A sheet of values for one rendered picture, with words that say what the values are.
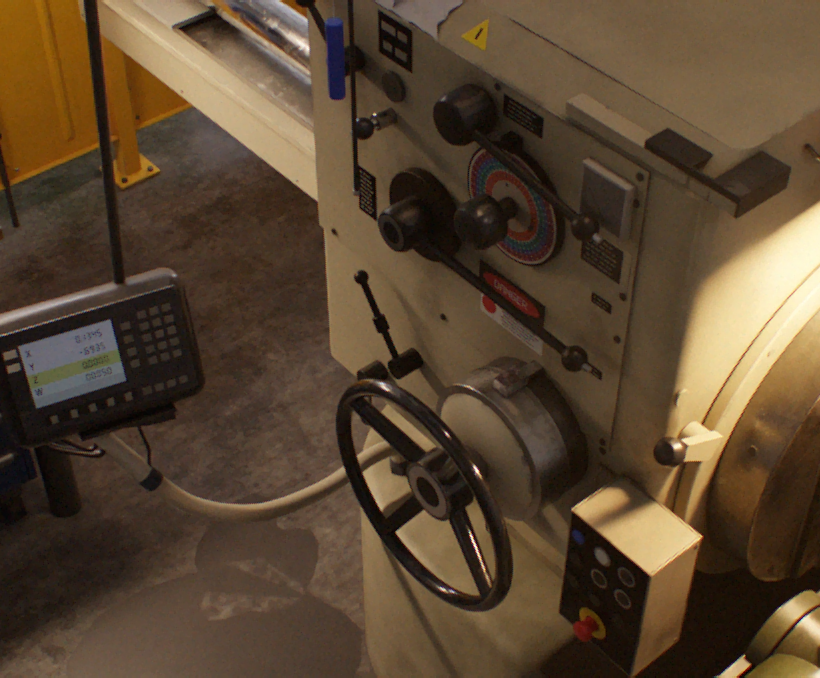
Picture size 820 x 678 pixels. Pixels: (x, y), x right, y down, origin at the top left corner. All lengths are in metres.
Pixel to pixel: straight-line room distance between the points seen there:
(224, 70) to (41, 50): 1.48
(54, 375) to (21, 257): 2.21
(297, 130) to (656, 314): 1.26
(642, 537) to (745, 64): 0.64
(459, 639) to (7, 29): 2.40
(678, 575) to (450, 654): 1.04
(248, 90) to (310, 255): 1.50
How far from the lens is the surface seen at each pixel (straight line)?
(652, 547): 1.92
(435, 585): 2.11
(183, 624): 3.51
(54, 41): 4.48
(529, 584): 2.80
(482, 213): 1.82
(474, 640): 2.80
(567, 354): 1.85
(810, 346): 1.97
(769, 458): 1.97
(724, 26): 1.88
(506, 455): 1.99
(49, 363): 2.38
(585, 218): 1.72
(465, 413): 2.02
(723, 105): 1.72
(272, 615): 3.50
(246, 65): 3.05
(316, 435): 3.87
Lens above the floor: 2.84
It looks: 43 degrees down
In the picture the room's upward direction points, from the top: straight up
